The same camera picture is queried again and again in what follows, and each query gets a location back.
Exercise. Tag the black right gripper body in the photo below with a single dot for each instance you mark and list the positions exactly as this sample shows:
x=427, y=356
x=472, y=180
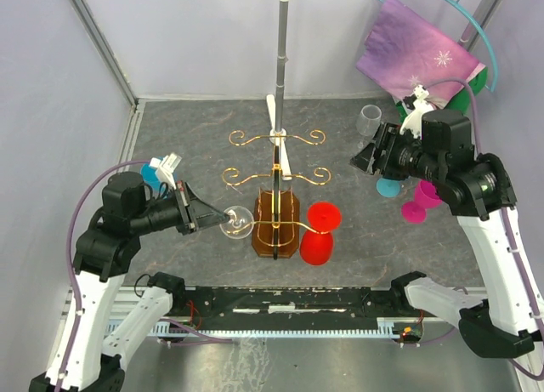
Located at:
x=400, y=151

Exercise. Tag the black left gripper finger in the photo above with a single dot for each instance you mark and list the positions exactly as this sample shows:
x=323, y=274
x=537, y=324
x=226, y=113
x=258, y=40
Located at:
x=201, y=211
x=207, y=221

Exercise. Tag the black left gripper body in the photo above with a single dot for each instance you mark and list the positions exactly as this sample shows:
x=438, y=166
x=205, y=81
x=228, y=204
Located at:
x=184, y=213

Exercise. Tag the clear wine glass front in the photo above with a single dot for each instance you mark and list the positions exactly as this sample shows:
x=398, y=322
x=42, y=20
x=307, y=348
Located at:
x=239, y=224

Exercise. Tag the clear wine glass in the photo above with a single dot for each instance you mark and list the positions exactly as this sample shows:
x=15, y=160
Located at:
x=367, y=123
x=239, y=224

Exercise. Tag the blue wine glass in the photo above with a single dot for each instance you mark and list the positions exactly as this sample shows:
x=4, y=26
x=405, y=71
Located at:
x=148, y=174
x=388, y=188

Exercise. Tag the magenta wine glass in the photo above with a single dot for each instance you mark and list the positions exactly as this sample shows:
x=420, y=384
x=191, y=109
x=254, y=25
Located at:
x=425, y=198

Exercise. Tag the red wine glass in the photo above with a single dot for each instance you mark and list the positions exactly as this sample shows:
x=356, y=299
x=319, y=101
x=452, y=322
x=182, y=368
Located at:
x=317, y=245

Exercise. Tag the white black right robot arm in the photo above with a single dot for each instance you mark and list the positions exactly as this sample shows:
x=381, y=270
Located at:
x=479, y=193

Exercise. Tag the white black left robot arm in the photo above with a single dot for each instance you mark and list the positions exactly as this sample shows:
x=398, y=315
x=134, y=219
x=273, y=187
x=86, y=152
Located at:
x=89, y=359

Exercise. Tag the green cloth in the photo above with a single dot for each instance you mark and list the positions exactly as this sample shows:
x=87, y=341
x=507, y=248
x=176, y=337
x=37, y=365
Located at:
x=459, y=101

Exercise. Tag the grey white clothes stand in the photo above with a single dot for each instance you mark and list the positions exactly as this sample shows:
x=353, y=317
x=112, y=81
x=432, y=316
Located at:
x=275, y=101

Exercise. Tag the purple frozen print cloth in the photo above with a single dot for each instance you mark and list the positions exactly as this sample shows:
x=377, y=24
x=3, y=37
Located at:
x=403, y=50

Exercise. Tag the teal clothes hanger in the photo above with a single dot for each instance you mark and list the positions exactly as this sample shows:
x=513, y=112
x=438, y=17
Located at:
x=484, y=38

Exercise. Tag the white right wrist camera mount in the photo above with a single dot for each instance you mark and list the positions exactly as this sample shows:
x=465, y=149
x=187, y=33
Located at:
x=419, y=106

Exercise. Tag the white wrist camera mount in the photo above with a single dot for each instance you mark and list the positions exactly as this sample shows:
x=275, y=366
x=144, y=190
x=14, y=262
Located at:
x=419, y=106
x=165, y=169

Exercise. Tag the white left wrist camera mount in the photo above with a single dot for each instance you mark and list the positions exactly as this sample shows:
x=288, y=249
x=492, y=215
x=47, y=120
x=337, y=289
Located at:
x=165, y=169

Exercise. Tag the gold wire wine glass rack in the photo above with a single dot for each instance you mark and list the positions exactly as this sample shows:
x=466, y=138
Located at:
x=276, y=232

